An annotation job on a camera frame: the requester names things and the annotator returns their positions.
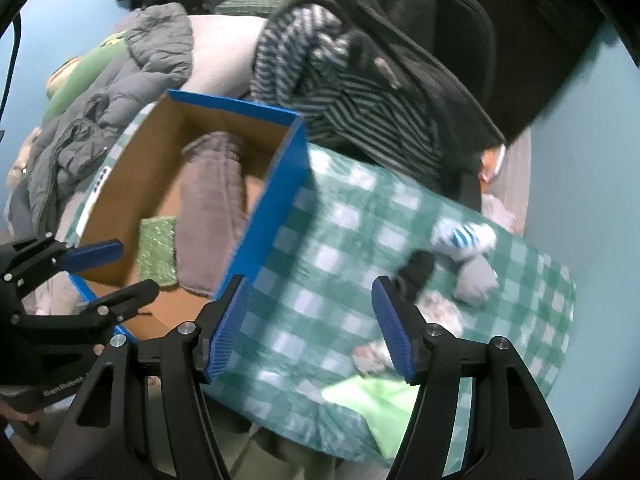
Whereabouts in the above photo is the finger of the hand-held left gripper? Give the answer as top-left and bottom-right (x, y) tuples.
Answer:
(10, 279), (161, 332)
(0, 234), (125, 291)

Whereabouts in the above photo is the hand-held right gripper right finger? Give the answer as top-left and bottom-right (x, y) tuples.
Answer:
(371, 276), (573, 480)

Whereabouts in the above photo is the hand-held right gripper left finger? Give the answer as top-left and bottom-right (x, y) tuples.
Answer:
(45, 275), (253, 480)

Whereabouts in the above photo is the clear plastic bag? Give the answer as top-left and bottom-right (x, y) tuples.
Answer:
(417, 292), (466, 336)

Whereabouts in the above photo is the black sock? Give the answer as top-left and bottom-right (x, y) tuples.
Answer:
(395, 250), (436, 301)

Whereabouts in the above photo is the light green bag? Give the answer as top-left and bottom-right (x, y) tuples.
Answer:
(320, 375), (421, 461)

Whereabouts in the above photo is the grey sock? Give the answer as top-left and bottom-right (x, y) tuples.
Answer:
(454, 255), (499, 306)

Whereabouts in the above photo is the white blue striped sock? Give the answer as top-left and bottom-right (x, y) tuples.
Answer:
(431, 218), (498, 261)

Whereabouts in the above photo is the blue cardboard box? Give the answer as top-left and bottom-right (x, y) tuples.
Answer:
(67, 89), (312, 346)

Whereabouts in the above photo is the person's left hand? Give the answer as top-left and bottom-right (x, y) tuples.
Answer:
(0, 401), (42, 429)

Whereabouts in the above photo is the green textured cloth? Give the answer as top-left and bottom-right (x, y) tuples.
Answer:
(137, 216), (180, 288)

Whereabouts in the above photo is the green checkered tablecloth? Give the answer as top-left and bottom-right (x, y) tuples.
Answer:
(65, 102), (576, 466)

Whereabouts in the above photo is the grey towel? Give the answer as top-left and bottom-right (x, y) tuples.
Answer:
(177, 131), (251, 296)

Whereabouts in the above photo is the grey puffer jacket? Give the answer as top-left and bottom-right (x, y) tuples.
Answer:
(7, 2), (195, 236)

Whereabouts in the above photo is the striped sweater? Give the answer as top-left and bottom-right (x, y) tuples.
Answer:
(250, 2), (451, 181)

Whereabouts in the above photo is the green checkered bed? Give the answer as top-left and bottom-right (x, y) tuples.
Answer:
(215, 0), (291, 17)

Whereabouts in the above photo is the black office chair with clothes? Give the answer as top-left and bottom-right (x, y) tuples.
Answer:
(277, 0), (506, 161)

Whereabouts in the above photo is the black cable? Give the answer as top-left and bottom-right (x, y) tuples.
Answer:
(0, 10), (23, 121)

